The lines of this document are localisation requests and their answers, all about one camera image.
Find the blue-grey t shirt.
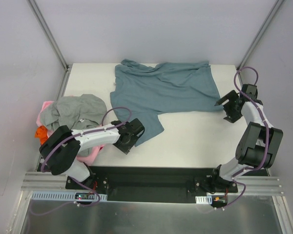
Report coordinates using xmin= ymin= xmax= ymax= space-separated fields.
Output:
xmin=110 ymin=59 xmax=222 ymax=146

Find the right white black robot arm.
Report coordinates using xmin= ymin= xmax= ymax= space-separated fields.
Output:
xmin=199 ymin=84 xmax=283 ymax=194

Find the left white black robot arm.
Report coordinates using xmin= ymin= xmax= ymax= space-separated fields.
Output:
xmin=39 ymin=119 xmax=145 ymax=190

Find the pink t shirt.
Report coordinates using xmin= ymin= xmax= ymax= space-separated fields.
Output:
xmin=36 ymin=100 xmax=105 ymax=166

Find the grey t shirt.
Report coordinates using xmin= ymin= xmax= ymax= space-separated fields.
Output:
xmin=40 ymin=94 xmax=107 ymax=156

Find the orange t shirt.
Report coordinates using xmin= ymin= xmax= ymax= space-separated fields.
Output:
xmin=34 ymin=126 xmax=48 ymax=145

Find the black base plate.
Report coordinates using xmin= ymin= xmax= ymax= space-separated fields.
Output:
xmin=65 ymin=166 xmax=247 ymax=206

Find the aluminium front rail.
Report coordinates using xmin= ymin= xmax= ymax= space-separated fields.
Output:
xmin=21 ymin=172 xmax=285 ymax=196

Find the right slotted cable duct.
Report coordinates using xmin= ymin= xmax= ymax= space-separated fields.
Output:
xmin=195 ymin=195 xmax=212 ymax=205

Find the slotted cable duct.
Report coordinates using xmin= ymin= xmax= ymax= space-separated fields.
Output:
xmin=195 ymin=195 xmax=212 ymax=205
xmin=31 ymin=191 xmax=107 ymax=202

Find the left slotted cable duct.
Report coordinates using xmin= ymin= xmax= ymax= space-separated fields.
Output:
xmin=31 ymin=191 xmax=107 ymax=202

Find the right aluminium frame post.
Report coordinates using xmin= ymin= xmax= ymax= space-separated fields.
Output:
xmin=236 ymin=0 xmax=286 ymax=70

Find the aluminium frame post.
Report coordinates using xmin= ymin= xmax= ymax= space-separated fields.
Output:
xmin=27 ymin=0 xmax=69 ymax=72
xmin=236 ymin=0 xmax=286 ymax=70

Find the left aluminium frame post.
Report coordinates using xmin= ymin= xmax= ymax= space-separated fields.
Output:
xmin=27 ymin=0 xmax=69 ymax=72

